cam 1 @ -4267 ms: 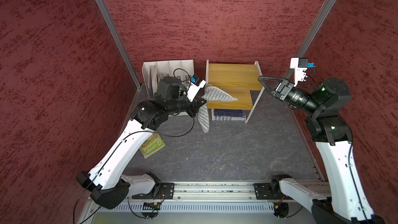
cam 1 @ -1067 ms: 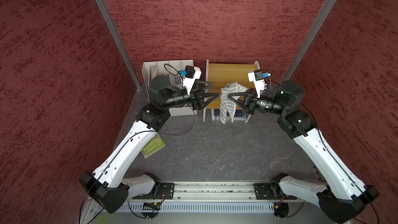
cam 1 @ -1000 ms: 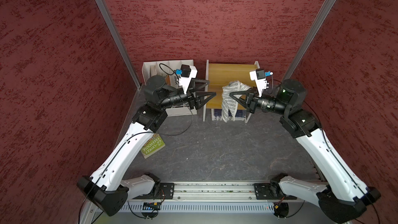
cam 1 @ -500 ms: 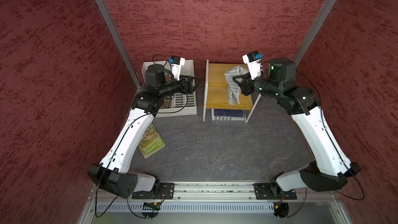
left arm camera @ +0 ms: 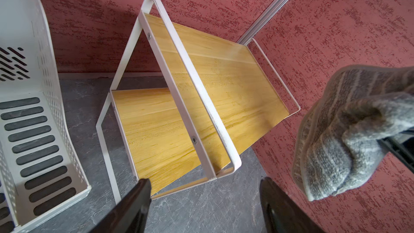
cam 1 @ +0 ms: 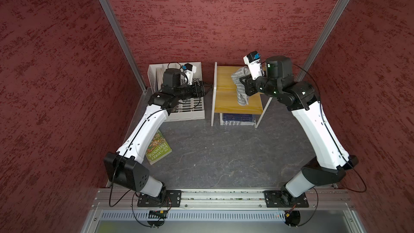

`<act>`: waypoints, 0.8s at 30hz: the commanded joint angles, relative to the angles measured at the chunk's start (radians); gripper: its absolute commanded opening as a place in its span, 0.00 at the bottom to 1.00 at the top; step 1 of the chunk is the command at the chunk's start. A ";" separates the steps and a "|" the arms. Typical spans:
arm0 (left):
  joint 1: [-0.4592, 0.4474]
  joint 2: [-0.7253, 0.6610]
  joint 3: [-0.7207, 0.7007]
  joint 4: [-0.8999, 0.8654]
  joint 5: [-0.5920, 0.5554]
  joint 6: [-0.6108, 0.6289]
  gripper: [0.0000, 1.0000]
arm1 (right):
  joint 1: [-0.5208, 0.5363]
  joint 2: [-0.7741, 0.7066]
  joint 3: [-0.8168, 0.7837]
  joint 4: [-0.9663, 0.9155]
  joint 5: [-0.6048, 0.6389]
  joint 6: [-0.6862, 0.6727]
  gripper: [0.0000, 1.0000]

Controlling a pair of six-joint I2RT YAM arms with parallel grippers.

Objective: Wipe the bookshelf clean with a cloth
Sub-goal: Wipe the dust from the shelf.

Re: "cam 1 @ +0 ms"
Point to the right aluminium corner post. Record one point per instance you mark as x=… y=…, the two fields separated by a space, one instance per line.
x=323 y=36

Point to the white book with black lettering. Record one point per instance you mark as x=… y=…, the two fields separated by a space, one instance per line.
x=235 y=123

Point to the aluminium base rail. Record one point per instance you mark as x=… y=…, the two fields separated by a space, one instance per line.
x=227 y=199

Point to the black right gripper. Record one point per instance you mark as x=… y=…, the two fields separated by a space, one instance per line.
x=248 y=83

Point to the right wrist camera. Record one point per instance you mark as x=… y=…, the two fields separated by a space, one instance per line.
x=253 y=61

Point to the green treehouse book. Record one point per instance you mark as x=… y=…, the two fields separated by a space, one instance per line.
x=158 y=148

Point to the white file organizer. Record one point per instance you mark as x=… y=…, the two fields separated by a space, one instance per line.
x=181 y=100

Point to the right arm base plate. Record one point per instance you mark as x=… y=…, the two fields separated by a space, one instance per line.
x=282 y=199

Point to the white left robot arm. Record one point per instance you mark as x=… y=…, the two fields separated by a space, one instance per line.
x=124 y=167

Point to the dark blue book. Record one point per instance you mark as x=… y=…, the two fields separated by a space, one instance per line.
x=245 y=118

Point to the grey patterned cloth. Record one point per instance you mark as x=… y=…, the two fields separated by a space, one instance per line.
x=242 y=97

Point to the left aluminium corner post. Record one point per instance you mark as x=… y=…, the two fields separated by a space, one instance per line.
x=111 y=16

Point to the wooden white-framed bookshelf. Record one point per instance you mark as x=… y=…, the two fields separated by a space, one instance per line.
x=224 y=96

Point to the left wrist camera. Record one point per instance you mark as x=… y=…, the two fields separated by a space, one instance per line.
x=189 y=71

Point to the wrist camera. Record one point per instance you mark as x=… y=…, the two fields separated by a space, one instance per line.
x=253 y=61
x=189 y=71

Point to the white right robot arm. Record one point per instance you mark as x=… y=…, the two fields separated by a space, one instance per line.
x=277 y=81

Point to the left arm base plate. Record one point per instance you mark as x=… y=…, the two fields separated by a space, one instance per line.
x=167 y=199

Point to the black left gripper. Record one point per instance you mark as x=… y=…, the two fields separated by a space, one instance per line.
x=200 y=88

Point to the aluminium corner post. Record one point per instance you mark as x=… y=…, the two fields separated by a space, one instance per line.
x=111 y=16
x=323 y=36

